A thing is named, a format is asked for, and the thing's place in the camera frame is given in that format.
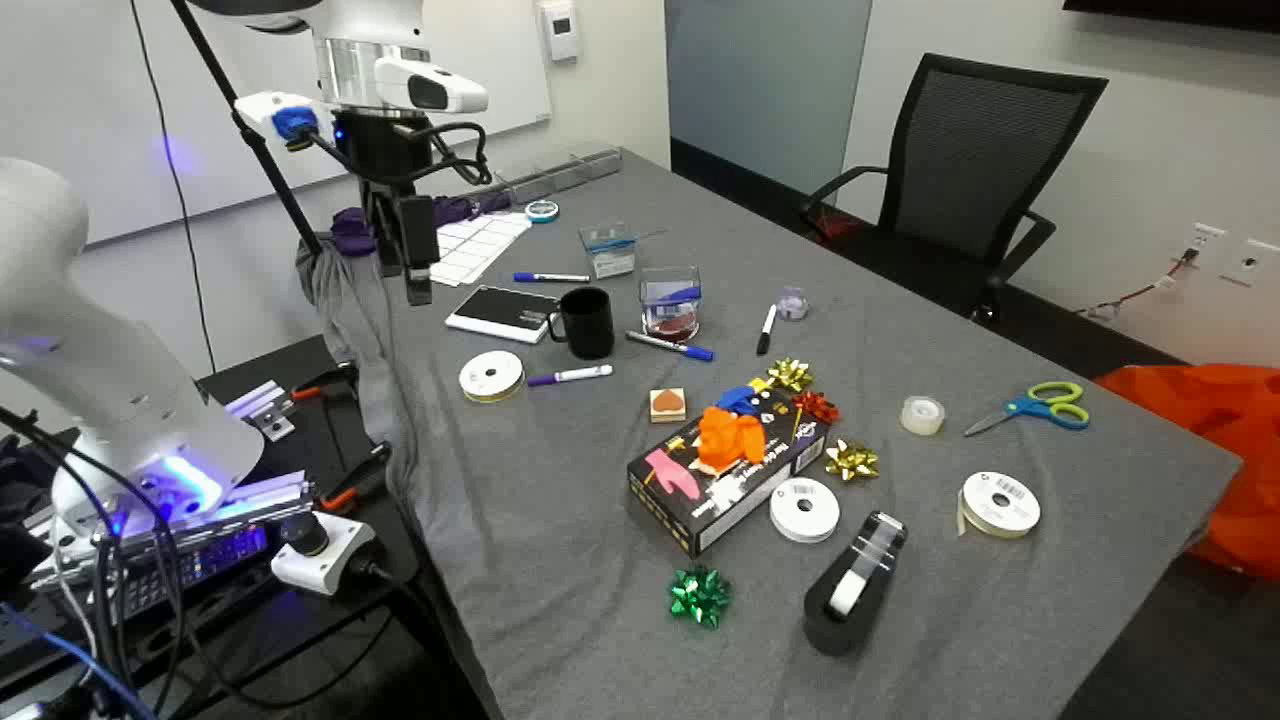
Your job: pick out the purple cloth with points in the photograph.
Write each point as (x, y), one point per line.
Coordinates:
(354, 232)

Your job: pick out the black office chair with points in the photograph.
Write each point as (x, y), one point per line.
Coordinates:
(949, 210)

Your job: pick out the white ribbon spool left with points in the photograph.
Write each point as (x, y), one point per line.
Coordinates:
(490, 377)

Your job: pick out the green gift bow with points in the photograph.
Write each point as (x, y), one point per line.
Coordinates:
(702, 596)

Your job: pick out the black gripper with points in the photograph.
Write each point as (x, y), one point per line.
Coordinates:
(391, 153)

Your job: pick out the black notebook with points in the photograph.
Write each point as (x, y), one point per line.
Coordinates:
(503, 313)

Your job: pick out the black marker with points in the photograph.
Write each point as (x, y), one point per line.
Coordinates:
(765, 329)

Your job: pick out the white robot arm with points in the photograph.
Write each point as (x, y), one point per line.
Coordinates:
(145, 431)

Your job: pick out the purple marker near mug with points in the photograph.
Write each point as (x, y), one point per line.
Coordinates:
(571, 377)

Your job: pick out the blue marker centre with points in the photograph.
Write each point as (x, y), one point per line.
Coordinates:
(674, 345)

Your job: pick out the blue marker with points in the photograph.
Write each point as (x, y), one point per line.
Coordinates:
(674, 345)
(549, 279)

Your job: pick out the white paper sheet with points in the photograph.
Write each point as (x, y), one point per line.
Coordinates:
(475, 247)

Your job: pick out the orange nitrile glove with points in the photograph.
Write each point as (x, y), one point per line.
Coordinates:
(730, 437)

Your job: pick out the black nitrile glove box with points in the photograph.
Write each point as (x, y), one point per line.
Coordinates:
(696, 506)

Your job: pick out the small clear container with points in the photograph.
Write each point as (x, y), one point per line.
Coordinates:
(611, 255)

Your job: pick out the small round tape roll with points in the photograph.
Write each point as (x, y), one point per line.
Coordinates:
(542, 210)

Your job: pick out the red gift bow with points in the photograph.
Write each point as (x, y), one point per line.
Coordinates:
(818, 406)

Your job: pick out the gold gift bow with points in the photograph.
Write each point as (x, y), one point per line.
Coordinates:
(848, 460)
(780, 377)

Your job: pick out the white ribbon spool near box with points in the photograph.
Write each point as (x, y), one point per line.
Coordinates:
(805, 511)

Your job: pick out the white ribbon spool right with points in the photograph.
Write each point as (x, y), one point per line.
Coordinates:
(997, 506)

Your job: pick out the black mug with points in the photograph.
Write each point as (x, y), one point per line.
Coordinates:
(585, 322)

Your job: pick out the gold gift bow upper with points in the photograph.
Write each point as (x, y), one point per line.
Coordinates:
(780, 377)

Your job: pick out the grey table cloth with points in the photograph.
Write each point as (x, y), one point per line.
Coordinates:
(594, 595)

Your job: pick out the wooden heart stamp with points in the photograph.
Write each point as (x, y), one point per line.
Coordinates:
(664, 406)

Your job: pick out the black tape dispenser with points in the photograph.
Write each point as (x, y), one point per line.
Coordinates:
(848, 595)

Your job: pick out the clear plastic cup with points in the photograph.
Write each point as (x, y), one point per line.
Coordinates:
(668, 302)

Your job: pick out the clear tape roll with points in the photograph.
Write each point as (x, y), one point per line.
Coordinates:
(922, 416)

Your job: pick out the green blue scissors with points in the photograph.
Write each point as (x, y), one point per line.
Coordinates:
(1056, 403)

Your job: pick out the gold gift bow lower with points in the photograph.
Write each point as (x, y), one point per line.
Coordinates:
(848, 460)

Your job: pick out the small clear lid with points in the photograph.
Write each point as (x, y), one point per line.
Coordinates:
(794, 305)

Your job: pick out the blue marker upper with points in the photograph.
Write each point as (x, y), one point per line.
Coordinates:
(549, 279)

